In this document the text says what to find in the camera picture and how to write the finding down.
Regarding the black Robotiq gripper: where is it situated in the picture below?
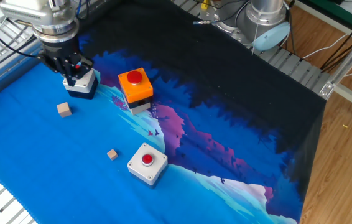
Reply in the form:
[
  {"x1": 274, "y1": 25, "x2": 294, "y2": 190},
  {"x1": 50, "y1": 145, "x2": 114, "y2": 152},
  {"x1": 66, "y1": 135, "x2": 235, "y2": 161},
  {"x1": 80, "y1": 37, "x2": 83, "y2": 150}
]
[{"x1": 37, "y1": 36, "x2": 95, "y2": 88}]

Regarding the aluminium table edge rail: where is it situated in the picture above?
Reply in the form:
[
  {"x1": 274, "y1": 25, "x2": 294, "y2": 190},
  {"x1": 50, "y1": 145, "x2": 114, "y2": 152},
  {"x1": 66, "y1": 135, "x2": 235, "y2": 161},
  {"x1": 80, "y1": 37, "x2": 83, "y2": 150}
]
[{"x1": 0, "y1": 37, "x2": 45, "y2": 106}]

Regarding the grey box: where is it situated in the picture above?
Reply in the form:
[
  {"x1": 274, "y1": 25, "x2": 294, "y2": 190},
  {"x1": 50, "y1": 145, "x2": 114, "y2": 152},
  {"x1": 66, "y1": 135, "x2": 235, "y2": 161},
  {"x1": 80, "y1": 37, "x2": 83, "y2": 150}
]
[
  {"x1": 62, "y1": 68, "x2": 99, "y2": 100},
  {"x1": 126, "y1": 142, "x2": 169, "y2": 190}
]

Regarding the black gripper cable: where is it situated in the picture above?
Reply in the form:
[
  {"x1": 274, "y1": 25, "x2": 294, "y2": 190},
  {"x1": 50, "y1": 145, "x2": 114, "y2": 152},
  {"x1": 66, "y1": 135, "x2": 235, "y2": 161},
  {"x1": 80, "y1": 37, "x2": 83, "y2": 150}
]
[{"x1": 0, "y1": 0, "x2": 45, "y2": 60}]

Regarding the blue mountain landscape cloth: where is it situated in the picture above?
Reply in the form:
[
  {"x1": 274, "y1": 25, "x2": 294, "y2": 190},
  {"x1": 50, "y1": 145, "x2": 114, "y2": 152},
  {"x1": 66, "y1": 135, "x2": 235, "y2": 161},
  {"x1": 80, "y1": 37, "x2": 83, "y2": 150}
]
[{"x1": 0, "y1": 0, "x2": 328, "y2": 224}]

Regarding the white floor cable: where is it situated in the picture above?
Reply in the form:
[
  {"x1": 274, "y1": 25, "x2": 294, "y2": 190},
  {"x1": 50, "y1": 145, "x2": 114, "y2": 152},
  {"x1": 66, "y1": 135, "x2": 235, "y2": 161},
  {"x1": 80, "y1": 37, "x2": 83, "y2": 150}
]
[{"x1": 302, "y1": 33, "x2": 350, "y2": 60}]

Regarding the orange box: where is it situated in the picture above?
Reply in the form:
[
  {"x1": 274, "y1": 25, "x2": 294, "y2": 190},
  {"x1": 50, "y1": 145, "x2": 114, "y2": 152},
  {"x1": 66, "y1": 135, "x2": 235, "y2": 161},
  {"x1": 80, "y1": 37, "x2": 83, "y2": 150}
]
[{"x1": 118, "y1": 67, "x2": 154, "y2": 116}]

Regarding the aluminium frame post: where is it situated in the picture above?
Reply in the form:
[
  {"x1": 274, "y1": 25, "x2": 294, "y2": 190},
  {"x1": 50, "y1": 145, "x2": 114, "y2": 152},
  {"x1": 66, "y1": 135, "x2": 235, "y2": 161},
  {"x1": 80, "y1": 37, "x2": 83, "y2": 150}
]
[{"x1": 318, "y1": 21, "x2": 352, "y2": 100}]

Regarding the black floor cable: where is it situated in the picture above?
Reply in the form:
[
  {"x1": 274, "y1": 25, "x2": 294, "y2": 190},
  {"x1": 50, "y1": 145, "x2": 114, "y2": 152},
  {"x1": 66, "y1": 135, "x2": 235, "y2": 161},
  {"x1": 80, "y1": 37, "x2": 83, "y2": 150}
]
[{"x1": 320, "y1": 7, "x2": 352, "y2": 72}]

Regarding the black table cable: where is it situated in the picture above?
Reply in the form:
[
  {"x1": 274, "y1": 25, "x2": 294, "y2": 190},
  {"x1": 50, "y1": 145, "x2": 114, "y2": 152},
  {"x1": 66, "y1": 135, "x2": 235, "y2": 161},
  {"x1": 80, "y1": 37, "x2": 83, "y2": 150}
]
[{"x1": 0, "y1": 34, "x2": 40, "y2": 80}]

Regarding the large wooden cube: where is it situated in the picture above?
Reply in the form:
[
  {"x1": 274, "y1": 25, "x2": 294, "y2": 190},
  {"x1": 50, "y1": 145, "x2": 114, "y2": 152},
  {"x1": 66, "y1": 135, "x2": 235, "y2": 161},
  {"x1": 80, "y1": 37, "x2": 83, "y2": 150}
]
[{"x1": 56, "y1": 101, "x2": 73, "y2": 118}]

